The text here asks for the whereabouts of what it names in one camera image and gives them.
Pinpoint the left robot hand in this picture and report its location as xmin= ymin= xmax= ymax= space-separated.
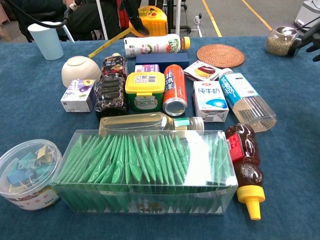
xmin=119 ymin=0 xmax=151 ymax=36

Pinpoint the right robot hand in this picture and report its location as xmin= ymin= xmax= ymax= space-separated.
xmin=291 ymin=21 xmax=320 ymax=62

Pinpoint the yellow tape measure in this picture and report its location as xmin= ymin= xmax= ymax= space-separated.
xmin=87 ymin=5 xmax=169 ymax=59

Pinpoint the red cabinet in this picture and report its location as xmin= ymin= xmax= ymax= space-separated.
xmin=116 ymin=0 xmax=131 ymax=30

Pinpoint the white appliance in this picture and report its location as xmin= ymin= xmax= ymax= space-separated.
xmin=292 ymin=0 xmax=320 ymax=33

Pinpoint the white yogurt drink bottle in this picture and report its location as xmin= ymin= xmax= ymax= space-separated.
xmin=123 ymin=34 xmax=191 ymax=59

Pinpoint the black tripod stand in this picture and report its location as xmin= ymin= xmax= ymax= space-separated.
xmin=162 ymin=0 xmax=192 ymax=33

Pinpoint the glass jar of grains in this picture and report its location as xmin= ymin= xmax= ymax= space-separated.
xmin=265 ymin=26 xmax=303 ymax=58

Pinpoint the navy blue rectangular box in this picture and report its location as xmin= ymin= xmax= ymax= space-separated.
xmin=135 ymin=52 xmax=190 ymax=70

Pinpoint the small purple pink box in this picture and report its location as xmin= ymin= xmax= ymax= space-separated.
xmin=134 ymin=64 xmax=161 ymax=74

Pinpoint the seated person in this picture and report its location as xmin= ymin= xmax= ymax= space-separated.
xmin=22 ymin=0 xmax=118 ymax=41

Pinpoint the white power strip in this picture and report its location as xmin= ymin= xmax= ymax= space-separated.
xmin=194 ymin=13 xmax=203 ymax=38

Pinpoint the blue table cloth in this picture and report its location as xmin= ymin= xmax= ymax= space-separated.
xmin=0 ymin=36 xmax=320 ymax=240

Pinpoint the beige upturned bowl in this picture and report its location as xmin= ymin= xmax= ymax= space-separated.
xmin=61 ymin=55 xmax=102 ymax=88

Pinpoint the dark coffee drink bottle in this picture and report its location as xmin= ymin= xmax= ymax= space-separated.
xmin=95 ymin=52 xmax=129 ymax=121

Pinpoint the orange soda can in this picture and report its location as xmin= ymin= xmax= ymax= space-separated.
xmin=162 ymin=64 xmax=189 ymax=117

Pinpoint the green tub with yellow lid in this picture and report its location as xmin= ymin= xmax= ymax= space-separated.
xmin=124 ymin=71 xmax=166 ymax=113

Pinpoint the white red snack packet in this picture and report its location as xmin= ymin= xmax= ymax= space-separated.
xmin=183 ymin=60 xmax=223 ymax=82

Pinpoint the round woven rattan coaster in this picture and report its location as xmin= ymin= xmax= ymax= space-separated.
xmin=196 ymin=44 xmax=246 ymax=69

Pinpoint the light blue plastic pitcher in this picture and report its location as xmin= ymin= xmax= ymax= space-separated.
xmin=27 ymin=21 xmax=75 ymax=61

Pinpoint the clear bottle with blue label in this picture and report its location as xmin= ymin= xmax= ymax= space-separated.
xmin=218 ymin=68 xmax=278 ymax=133

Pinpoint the purple white juice carton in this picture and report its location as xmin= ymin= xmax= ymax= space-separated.
xmin=60 ymin=79 xmax=98 ymax=113

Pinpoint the black office chair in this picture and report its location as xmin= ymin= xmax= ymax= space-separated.
xmin=14 ymin=0 xmax=68 ymax=43

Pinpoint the pale yellow liquid bottle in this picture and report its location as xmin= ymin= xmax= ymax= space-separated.
xmin=98 ymin=111 xmax=205 ymax=138

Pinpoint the white blue milk carton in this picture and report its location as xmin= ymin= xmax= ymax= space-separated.
xmin=192 ymin=80 xmax=230 ymax=123

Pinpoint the light wooden furniture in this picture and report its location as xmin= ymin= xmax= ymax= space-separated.
xmin=0 ymin=2 xmax=13 ymax=42

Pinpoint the honey squeeze bottle yellow nozzle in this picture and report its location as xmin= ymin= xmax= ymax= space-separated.
xmin=224 ymin=122 xmax=266 ymax=221

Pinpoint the clear box of green sachets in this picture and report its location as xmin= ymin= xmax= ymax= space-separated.
xmin=49 ymin=129 xmax=239 ymax=216

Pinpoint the round tub of binder clips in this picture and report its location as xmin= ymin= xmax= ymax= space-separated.
xmin=0 ymin=139 xmax=63 ymax=211

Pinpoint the white frame pole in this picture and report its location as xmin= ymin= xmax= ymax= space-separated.
xmin=174 ymin=0 xmax=182 ymax=36
xmin=95 ymin=0 xmax=109 ymax=41

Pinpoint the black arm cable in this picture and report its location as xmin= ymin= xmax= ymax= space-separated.
xmin=4 ymin=0 xmax=83 ymax=27

